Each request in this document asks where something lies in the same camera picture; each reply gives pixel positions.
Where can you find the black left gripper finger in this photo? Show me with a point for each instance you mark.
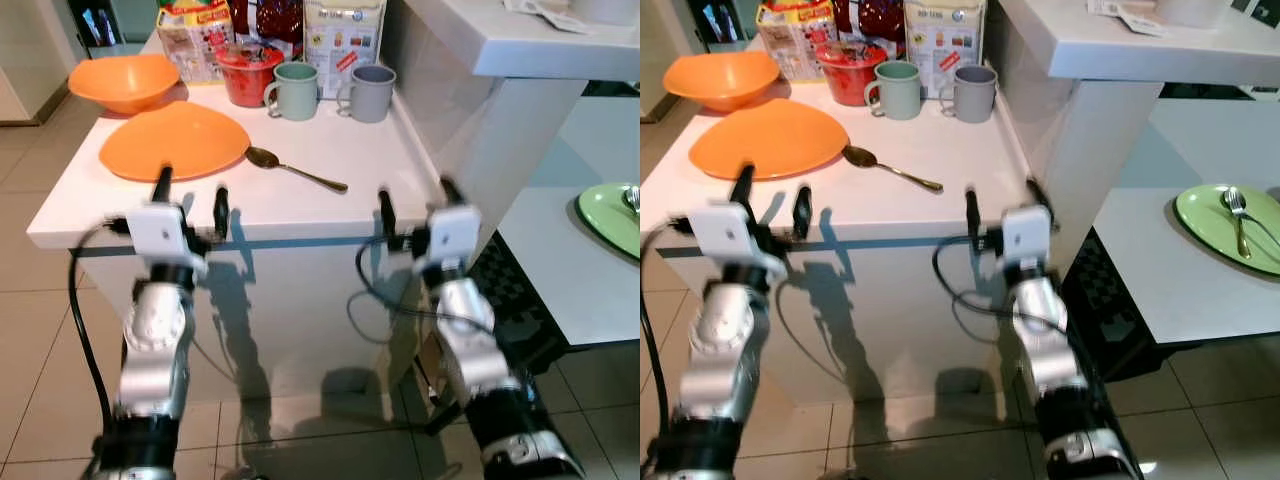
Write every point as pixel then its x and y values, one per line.
pixel 221 212
pixel 802 212
pixel 162 185
pixel 743 185

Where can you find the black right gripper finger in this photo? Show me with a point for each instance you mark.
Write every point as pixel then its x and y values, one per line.
pixel 388 215
pixel 1040 192
pixel 972 215
pixel 452 193

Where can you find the bronze metal spoon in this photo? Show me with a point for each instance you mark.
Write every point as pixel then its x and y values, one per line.
pixel 262 157
pixel 858 156

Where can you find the pale green mug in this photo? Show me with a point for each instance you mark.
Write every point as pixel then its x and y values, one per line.
pixel 297 95
pixel 897 93

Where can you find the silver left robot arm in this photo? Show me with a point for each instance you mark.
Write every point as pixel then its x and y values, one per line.
pixel 720 350
pixel 155 340

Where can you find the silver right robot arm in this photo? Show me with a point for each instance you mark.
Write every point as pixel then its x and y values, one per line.
pixel 1045 340
pixel 470 340

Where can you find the orange plastic plate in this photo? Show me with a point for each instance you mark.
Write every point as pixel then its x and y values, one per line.
pixel 175 140
pixel 770 140

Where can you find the orange plastic bowl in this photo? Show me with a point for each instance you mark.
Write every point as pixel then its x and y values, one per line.
pixel 720 82
pixel 125 85

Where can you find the silver metal fork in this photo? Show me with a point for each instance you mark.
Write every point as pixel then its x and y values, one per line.
pixel 633 198
pixel 1240 225

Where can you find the grey mug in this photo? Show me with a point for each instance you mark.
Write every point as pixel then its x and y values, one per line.
pixel 372 95
pixel 975 95

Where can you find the light green plate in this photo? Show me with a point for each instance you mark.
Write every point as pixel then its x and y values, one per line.
pixel 610 215
pixel 1205 225

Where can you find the yellow red snack package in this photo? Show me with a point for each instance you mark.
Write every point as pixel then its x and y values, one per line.
pixel 190 45
pixel 790 40

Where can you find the white raised counter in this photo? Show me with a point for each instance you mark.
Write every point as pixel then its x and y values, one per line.
pixel 1150 45
pixel 520 45

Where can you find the white printed cracker package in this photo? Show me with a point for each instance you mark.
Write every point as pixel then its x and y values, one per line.
pixel 345 40
pixel 945 40

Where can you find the white paper sheet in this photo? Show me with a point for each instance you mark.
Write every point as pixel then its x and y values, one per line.
pixel 560 20
pixel 1140 20

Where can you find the dark red snack bag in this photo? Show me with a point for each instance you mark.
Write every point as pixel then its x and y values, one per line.
pixel 880 18
pixel 275 20

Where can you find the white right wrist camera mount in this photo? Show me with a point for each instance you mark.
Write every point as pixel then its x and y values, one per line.
pixel 1025 240
pixel 453 235

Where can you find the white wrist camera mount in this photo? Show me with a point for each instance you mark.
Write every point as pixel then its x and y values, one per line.
pixel 160 232
pixel 1025 240
pixel 453 235
pixel 728 238

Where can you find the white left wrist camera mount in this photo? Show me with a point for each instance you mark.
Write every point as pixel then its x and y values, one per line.
pixel 728 238
pixel 160 232

